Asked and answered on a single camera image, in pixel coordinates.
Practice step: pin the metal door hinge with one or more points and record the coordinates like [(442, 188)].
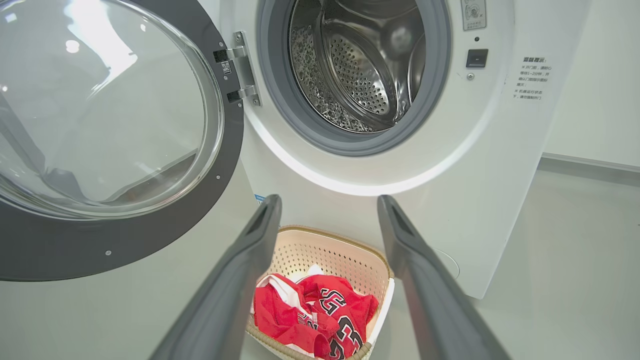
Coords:
[(245, 65)]

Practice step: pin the blue energy label sticker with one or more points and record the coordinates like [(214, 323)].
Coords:
[(259, 199)]

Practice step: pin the cream perforated laundry basket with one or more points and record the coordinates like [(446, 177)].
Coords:
[(330, 250)]

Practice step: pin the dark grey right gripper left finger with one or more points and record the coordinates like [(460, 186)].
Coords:
[(225, 300)]

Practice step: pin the black door lock socket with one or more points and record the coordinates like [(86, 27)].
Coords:
[(477, 58)]

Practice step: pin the red jersey with black numbers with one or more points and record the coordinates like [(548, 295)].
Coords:
[(345, 320)]

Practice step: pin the grey rubber door seal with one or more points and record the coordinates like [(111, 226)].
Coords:
[(280, 110)]

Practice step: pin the white front-load washing machine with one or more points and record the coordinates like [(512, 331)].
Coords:
[(500, 175)]

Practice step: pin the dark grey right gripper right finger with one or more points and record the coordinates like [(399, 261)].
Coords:
[(435, 300)]

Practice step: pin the steel washing machine drum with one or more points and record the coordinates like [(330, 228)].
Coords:
[(360, 75)]

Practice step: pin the washing machine door with glass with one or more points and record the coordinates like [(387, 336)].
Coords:
[(100, 240)]

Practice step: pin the plain red garment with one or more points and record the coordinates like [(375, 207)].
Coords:
[(275, 315)]

